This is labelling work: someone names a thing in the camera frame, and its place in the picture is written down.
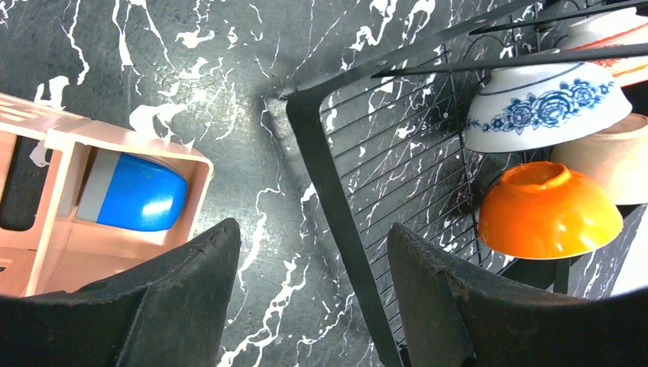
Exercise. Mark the orange patterned bowl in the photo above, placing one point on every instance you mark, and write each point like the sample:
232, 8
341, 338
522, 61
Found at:
611, 29

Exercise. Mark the blue eraser block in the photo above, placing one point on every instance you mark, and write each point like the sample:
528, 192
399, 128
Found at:
129, 192

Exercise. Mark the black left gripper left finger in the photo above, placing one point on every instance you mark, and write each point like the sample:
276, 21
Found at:
167, 311

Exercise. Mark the orange glossy bowl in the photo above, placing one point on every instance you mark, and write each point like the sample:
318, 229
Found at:
544, 211

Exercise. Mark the black wire dish rack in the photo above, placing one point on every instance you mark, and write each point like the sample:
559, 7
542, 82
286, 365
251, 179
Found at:
381, 151

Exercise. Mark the blue floral bowl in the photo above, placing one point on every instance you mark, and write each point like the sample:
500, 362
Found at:
523, 108

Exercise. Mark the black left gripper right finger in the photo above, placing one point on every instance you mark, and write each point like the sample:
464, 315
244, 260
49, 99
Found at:
455, 313

